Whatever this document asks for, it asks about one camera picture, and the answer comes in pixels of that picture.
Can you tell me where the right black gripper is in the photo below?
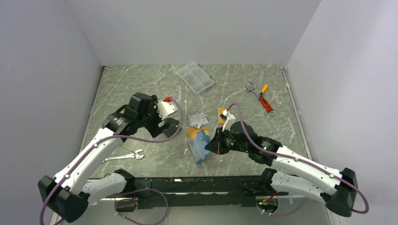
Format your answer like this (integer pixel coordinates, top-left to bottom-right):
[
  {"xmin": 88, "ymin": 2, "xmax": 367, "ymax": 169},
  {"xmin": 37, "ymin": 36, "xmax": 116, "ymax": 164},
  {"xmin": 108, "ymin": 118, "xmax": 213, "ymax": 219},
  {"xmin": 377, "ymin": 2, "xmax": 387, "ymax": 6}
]
[{"xmin": 205, "ymin": 126, "xmax": 250, "ymax": 155}]

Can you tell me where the orange credit card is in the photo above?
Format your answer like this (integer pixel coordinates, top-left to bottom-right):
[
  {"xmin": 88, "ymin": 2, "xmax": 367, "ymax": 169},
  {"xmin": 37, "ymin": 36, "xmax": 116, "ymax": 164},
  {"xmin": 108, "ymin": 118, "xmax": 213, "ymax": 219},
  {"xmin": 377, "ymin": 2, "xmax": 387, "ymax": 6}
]
[{"xmin": 217, "ymin": 107, "xmax": 227, "ymax": 124}]

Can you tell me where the blue card holder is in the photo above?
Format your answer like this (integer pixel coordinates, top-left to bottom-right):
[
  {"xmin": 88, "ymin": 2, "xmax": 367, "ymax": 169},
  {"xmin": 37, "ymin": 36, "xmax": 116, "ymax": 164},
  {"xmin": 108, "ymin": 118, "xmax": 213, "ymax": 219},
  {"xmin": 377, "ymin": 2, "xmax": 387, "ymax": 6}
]
[{"xmin": 188, "ymin": 130, "xmax": 211, "ymax": 165}]

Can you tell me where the silver credit card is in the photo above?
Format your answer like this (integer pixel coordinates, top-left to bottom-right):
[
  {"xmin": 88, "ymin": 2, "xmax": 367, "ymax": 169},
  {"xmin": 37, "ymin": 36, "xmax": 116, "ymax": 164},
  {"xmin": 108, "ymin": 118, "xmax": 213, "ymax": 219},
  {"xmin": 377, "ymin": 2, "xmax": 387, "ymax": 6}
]
[{"xmin": 189, "ymin": 112, "xmax": 209, "ymax": 129}]

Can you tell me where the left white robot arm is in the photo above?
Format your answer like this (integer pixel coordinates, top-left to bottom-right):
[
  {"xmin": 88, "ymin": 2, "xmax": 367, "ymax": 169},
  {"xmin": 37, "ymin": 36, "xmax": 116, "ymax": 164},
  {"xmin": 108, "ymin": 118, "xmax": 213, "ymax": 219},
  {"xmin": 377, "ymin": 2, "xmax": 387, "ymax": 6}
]
[{"xmin": 38, "ymin": 92, "xmax": 184, "ymax": 225}]

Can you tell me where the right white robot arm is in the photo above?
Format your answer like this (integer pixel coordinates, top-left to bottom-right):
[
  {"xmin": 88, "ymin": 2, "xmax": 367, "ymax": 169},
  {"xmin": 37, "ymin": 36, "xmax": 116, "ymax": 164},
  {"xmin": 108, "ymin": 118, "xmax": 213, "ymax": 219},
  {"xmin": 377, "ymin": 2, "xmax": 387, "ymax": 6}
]
[{"xmin": 205, "ymin": 122, "xmax": 358, "ymax": 218}]

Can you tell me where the silver open-end wrench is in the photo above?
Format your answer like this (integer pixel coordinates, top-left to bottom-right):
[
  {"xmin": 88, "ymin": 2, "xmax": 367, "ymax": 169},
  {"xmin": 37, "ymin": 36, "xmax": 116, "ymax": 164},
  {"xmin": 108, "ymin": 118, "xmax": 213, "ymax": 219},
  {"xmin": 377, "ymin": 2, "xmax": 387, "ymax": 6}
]
[{"xmin": 102, "ymin": 149, "xmax": 145, "ymax": 163}]

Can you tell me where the clear plastic organizer box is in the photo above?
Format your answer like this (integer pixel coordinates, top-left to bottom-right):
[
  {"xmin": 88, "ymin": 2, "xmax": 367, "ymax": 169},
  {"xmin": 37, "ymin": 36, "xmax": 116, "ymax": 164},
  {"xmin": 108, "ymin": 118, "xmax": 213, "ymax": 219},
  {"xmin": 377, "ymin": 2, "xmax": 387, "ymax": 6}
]
[{"xmin": 177, "ymin": 62, "xmax": 214, "ymax": 94}]

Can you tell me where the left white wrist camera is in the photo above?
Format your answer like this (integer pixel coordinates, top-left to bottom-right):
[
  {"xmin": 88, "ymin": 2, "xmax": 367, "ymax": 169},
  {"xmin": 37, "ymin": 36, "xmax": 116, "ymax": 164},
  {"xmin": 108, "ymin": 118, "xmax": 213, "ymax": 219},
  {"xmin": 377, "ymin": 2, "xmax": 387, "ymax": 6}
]
[{"xmin": 156, "ymin": 97, "xmax": 178, "ymax": 120}]

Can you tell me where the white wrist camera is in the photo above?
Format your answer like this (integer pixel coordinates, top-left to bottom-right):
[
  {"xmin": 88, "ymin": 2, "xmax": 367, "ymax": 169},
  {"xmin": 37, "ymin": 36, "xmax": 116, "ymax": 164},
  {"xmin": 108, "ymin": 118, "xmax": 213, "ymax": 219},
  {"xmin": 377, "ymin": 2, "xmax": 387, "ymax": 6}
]
[
  {"xmin": 222, "ymin": 110, "xmax": 236, "ymax": 132},
  {"xmin": 156, "ymin": 97, "xmax": 178, "ymax": 120}
]

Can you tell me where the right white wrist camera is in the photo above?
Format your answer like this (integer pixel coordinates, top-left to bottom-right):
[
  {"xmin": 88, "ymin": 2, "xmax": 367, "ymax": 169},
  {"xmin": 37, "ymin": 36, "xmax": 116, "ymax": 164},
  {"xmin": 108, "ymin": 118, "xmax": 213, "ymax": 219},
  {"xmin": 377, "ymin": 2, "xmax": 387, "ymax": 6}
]
[{"xmin": 222, "ymin": 110, "xmax": 236, "ymax": 132}]

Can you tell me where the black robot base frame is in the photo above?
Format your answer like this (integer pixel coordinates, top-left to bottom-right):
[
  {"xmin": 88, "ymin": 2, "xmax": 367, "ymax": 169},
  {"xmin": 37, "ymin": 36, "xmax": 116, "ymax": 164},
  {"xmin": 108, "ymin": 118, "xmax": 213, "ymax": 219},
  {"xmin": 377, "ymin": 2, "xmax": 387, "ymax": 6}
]
[{"xmin": 103, "ymin": 175, "xmax": 290, "ymax": 209}]

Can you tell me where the red handled adjustable wrench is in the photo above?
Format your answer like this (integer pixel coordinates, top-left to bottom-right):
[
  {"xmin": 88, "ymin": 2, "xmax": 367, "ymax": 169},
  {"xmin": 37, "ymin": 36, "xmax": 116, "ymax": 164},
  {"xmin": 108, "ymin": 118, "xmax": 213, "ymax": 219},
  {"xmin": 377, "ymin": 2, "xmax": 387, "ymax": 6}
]
[{"xmin": 245, "ymin": 81, "xmax": 276, "ymax": 116}]

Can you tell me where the orange handled screwdriver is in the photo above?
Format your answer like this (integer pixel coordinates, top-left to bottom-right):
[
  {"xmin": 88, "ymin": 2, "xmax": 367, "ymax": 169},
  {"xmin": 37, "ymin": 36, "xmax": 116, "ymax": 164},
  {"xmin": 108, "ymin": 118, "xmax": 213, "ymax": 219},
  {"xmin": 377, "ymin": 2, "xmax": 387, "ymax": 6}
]
[{"xmin": 260, "ymin": 84, "xmax": 269, "ymax": 97}]

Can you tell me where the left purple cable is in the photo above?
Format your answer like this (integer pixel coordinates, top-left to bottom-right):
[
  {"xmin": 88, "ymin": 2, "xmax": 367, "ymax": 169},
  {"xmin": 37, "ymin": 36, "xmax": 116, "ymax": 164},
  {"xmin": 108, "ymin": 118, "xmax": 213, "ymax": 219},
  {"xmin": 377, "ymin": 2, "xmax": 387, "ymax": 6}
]
[{"xmin": 39, "ymin": 97, "xmax": 186, "ymax": 225}]

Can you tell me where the purple cable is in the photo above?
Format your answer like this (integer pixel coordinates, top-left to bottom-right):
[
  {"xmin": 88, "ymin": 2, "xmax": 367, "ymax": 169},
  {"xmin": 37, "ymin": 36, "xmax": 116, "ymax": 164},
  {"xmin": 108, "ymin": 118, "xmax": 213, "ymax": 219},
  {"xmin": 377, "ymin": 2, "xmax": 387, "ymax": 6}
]
[
  {"xmin": 39, "ymin": 97, "xmax": 186, "ymax": 225},
  {"xmin": 226, "ymin": 103, "xmax": 370, "ymax": 218}
]

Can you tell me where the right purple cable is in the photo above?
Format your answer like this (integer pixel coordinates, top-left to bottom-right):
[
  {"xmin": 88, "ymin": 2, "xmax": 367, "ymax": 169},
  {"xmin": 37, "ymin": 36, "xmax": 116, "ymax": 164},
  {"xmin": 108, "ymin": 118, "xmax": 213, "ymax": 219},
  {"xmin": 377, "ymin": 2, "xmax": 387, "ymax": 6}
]
[{"xmin": 226, "ymin": 103, "xmax": 370, "ymax": 218}]

